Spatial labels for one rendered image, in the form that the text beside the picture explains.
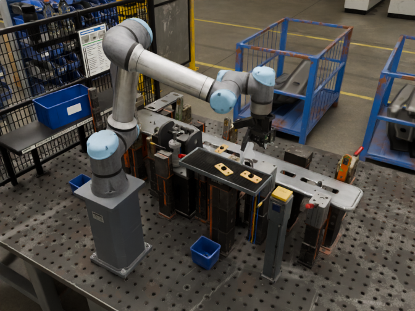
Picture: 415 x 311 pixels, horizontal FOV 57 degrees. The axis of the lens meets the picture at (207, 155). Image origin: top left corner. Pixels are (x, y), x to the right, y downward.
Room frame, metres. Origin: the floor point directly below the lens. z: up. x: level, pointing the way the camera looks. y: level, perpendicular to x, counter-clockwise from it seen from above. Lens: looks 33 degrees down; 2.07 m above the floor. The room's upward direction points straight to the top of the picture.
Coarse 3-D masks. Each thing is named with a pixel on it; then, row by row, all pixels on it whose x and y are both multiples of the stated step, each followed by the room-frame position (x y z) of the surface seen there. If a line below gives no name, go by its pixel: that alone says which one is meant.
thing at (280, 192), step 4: (276, 188) 1.16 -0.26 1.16; (280, 188) 1.16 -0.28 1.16; (284, 188) 1.16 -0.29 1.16; (276, 192) 1.13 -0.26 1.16; (280, 192) 1.13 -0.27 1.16; (284, 192) 1.13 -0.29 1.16; (288, 192) 1.13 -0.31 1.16; (292, 192) 1.14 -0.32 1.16; (276, 196) 1.11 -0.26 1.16; (280, 196) 1.11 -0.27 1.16; (284, 196) 1.11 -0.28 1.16; (288, 196) 1.11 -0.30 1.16; (284, 200) 1.09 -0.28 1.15
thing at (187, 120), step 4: (184, 104) 2.12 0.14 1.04; (184, 108) 2.08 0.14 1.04; (188, 108) 2.09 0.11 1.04; (184, 112) 2.05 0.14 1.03; (188, 112) 2.09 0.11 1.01; (184, 116) 2.05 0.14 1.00; (188, 116) 2.09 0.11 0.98; (180, 120) 2.06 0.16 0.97; (184, 120) 2.05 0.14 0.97; (188, 120) 2.09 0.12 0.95
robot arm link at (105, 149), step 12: (96, 132) 1.29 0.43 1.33; (108, 132) 1.29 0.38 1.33; (96, 144) 1.21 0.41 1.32; (108, 144) 1.21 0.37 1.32; (120, 144) 1.27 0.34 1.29; (96, 156) 1.19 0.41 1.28; (108, 156) 1.19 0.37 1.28; (120, 156) 1.25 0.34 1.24; (96, 168) 1.19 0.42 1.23; (108, 168) 1.19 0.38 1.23
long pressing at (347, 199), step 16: (144, 112) 2.10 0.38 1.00; (144, 128) 1.91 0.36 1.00; (192, 128) 1.91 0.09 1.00; (272, 160) 1.58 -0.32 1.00; (288, 176) 1.45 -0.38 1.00; (304, 176) 1.45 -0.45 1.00; (320, 176) 1.45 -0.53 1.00; (304, 192) 1.33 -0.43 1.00; (320, 192) 1.33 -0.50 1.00; (352, 192) 1.33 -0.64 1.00; (352, 208) 1.23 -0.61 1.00
